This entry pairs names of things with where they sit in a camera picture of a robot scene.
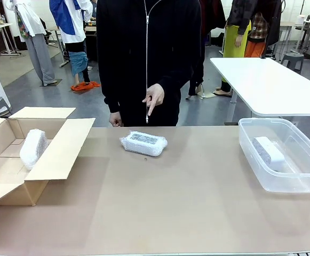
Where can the bubble-wrapped clock with dark face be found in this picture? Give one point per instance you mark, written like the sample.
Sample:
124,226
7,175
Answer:
144,148

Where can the person's right forearm black sleeve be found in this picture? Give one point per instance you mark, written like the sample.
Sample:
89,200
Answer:
110,98

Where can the unwrapped white digital clock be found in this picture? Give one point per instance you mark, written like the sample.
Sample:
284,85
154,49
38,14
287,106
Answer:
269,152

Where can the orange cloth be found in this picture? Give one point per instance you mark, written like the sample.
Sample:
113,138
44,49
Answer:
84,86

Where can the bubble-wrapped clock all white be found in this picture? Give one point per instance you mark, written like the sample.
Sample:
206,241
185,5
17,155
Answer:
33,149

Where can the person's right hand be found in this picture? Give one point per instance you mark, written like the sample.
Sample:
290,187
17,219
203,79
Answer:
115,120

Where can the blue denim garment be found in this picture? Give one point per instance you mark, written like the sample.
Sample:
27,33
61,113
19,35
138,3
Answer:
78,62

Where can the person in black zip hoodie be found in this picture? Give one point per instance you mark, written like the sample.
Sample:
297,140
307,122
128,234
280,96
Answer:
122,53

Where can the white shirt on mannequin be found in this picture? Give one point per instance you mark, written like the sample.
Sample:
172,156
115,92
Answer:
30,18

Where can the white side table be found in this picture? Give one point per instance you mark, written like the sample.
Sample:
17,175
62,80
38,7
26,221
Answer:
264,85

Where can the clear plastic storage bin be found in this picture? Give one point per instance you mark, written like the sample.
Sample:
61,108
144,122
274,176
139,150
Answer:
290,184

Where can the dark red garment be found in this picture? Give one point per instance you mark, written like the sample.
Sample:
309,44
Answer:
213,16

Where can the orange trousers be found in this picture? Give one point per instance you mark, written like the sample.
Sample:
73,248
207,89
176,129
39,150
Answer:
254,50

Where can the plaid shirt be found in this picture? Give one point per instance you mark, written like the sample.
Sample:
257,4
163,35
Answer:
258,28

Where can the black jacket on mannequin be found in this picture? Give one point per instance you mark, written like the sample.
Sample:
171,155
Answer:
240,13

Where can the blue and white jacket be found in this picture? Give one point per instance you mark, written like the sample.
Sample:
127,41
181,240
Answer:
69,21

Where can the open brown cardboard box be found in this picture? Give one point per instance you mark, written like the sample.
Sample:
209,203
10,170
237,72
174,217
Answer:
58,160

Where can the yellow apron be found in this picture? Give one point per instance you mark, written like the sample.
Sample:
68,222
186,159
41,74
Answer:
232,40

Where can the person's left forearm black sleeve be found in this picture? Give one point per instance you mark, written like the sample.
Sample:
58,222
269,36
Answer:
181,74

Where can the person's left hand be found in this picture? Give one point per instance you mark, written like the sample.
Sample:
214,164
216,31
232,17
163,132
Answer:
156,96

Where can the white background workbench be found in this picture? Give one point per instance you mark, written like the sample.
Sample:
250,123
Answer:
290,25

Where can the grey trousers on mannequin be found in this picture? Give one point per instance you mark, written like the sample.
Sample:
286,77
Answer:
41,58

